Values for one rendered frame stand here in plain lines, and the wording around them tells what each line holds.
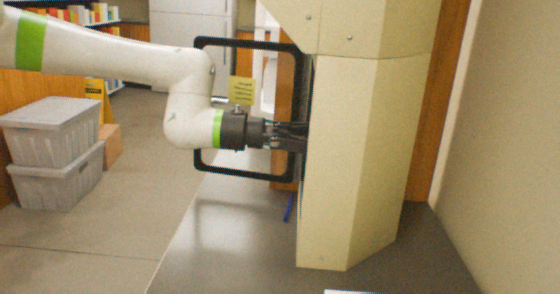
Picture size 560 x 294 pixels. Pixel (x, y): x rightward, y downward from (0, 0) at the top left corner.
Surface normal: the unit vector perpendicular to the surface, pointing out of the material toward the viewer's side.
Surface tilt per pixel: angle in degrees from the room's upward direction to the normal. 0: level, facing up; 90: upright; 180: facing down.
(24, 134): 96
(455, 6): 90
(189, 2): 90
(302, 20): 90
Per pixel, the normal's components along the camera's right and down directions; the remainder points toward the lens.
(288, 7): -0.06, 0.33
